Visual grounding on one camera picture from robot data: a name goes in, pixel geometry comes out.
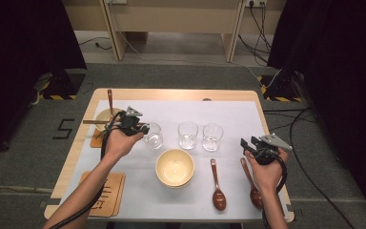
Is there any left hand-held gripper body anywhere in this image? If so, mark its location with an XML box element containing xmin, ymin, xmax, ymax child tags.
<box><xmin>115</xmin><ymin>106</ymin><xmax>144</xmax><ymax>137</ymax></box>

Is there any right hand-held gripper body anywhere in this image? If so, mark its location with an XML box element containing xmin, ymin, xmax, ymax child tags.
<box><xmin>251</xmin><ymin>133</ymin><xmax>294</xmax><ymax>166</ymax></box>

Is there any clear drinking glass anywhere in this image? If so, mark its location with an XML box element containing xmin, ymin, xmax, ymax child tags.
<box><xmin>201</xmin><ymin>123</ymin><xmax>224</xmax><ymax>153</ymax></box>
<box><xmin>177</xmin><ymin>120</ymin><xmax>199</xmax><ymax>151</ymax></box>
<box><xmin>142</xmin><ymin>122</ymin><xmax>165</xmax><ymax>151</ymax></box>

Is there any brown wooden spoon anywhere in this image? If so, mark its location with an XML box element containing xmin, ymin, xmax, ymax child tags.
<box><xmin>107</xmin><ymin>89</ymin><xmax>115</xmax><ymax>117</ymax></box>
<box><xmin>239</xmin><ymin>156</ymin><xmax>265</xmax><ymax>210</ymax></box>
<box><xmin>210</xmin><ymin>157</ymin><xmax>228</xmax><ymax>212</ymax></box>

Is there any person's left hand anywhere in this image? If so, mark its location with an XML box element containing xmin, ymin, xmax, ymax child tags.
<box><xmin>103</xmin><ymin>128</ymin><xmax>145</xmax><ymax>162</ymax></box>

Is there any person's right hand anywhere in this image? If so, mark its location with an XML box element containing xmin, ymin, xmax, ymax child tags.
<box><xmin>244</xmin><ymin>151</ymin><xmax>290</xmax><ymax>196</ymax></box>

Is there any white table sheet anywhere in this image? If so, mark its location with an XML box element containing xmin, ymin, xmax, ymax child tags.
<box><xmin>60</xmin><ymin>99</ymin><xmax>290</xmax><ymax>222</ymax></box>

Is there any wooden cutout trivet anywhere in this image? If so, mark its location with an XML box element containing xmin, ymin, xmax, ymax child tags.
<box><xmin>116</xmin><ymin>172</ymin><xmax>127</xmax><ymax>218</ymax></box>
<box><xmin>90</xmin><ymin>128</ymin><xmax>108</xmax><ymax>149</ymax></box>
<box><xmin>79</xmin><ymin>171</ymin><xmax>124</xmax><ymax>219</ymax></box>

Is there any black stand base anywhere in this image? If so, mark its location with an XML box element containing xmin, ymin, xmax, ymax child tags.
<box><xmin>41</xmin><ymin>69</ymin><xmax>87</xmax><ymax>100</ymax></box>
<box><xmin>260</xmin><ymin>71</ymin><xmax>303</xmax><ymax>103</ymax></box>

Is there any beige desk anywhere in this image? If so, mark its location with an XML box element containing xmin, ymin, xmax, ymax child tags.
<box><xmin>98</xmin><ymin>0</ymin><xmax>247</xmax><ymax>63</ymax></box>

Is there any black curtain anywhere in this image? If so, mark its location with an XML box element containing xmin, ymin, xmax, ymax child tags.
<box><xmin>266</xmin><ymin>0</ymin><xmax>366</xmax><ymax>220</ymax></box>
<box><xmin>0</xmin><ymin>0</ymin><xmax>88</xmax><ymax>160</ymax></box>

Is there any right hand-held gripper cable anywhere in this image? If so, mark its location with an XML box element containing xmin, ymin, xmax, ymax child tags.
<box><xmin>261</xmin><ymin>152</ymin><xmax>289</xmax><ymax>229</ymax></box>

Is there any hand-held gripper cable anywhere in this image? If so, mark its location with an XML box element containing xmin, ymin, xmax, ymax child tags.
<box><xmin>261</xmin><ymin>152</ymin><xmax>289</xmax><ymax>229</ymax></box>
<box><xmin>49</xmin><ymin>111</ymin><xmax>125</xmax><ymax>229</ymax></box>

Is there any black floor cable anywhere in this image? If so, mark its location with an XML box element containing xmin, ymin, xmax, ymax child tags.
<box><xmin>289</xmin><ymin>108</ymin><xmax>356</xmax><ymax>229</ymax></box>
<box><xmin>262</xmin><ymin>107</ymin><xmax>318</xmax><ymax>132</ymax></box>

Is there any black power cable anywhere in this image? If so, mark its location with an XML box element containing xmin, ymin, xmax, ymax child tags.
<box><xmin>237</xmin><ymin>1</ymin><xmax>270</xmax><ymax>66</ymax></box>
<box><xmin>77</xmin><ymin>36</ymin><xmax>112</xmax><ymax>52</ymax></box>
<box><xmin>249</xmin><ymin>1</ymin><xmax>273</xmax><ymax>55</ymax></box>

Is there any left hand-held gripper cable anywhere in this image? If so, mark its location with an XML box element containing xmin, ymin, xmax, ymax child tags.
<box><xmin>49</xmin><ymin>111</ymin><xmax>125</xmax><ymax>229</ymax></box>

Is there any white wall outlet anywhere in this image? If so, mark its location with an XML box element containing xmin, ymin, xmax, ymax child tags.
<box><xmin>245</xmin><ymin>0</ymin><xmax>267</xmax><ymax>8</ymax></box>

